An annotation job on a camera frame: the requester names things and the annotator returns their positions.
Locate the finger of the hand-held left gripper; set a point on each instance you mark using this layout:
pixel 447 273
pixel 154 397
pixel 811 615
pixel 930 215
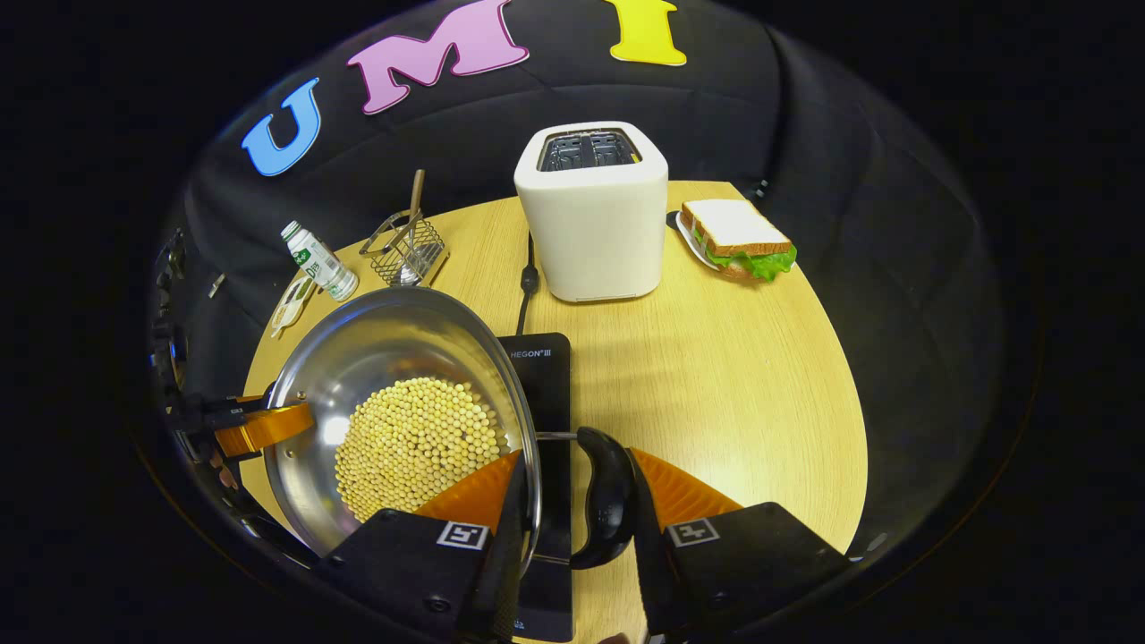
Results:
pixel 267 427

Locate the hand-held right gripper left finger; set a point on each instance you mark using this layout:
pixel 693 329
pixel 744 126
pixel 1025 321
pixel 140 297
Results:
pixel 505 555

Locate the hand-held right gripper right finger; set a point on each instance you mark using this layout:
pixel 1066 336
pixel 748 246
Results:
pixel 648 572

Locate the pile of yellow soybeans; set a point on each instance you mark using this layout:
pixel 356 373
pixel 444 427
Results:
pixel 411 447

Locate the black induction cooktop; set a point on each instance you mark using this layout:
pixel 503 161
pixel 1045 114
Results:
pixel 547 394

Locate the silver clip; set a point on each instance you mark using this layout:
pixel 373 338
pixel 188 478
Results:
pixel 216 285

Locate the white divided bean dish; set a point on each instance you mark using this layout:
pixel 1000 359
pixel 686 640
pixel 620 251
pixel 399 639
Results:
pixel 291 306

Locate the white green drink bottle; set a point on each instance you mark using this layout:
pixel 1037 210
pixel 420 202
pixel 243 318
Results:
pixel 322 264

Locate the white toaster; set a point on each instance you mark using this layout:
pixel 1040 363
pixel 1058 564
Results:
pixel 595 228

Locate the small white plate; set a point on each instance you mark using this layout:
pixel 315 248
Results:
pixel 684 234

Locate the sandwich with lettuce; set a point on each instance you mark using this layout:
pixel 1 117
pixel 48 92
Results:
pixel 738 237

